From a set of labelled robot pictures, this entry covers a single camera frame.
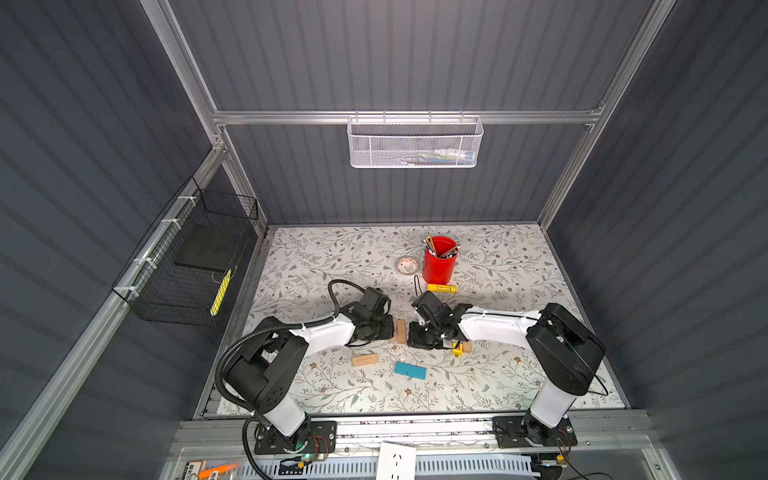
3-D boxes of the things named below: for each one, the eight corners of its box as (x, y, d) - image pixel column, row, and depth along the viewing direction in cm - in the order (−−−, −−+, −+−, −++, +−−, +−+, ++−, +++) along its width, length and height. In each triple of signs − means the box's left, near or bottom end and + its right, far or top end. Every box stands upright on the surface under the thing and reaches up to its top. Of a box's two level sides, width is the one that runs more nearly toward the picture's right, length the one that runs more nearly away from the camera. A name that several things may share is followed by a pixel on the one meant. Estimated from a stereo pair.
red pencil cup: (423, 288, 104) (428, 259, 92) (422, 265, 111) (426, 236, 98) (454, 288, 104) (463, 259, 92) (450, 265, 111) (458, 236, 98)
